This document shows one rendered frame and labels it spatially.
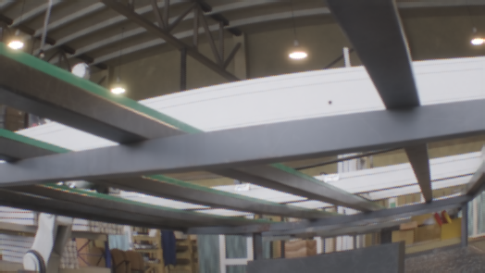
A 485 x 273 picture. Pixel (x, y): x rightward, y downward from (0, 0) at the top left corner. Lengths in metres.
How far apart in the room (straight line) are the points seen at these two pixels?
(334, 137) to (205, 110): 0.31
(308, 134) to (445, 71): 0.28
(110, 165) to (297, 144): 0.21
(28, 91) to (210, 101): 0.43
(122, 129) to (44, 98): 0.14
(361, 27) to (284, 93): 0.45
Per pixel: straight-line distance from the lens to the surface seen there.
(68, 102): 0.47
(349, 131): 0.51
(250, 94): 0.77
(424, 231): 2.91
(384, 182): 1.74
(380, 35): 0.33
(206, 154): 0.55
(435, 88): 0.72
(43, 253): 2.16
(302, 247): 1.09
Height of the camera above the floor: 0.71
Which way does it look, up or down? 11 degrees up
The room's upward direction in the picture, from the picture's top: 3 degrees counter-clockwise
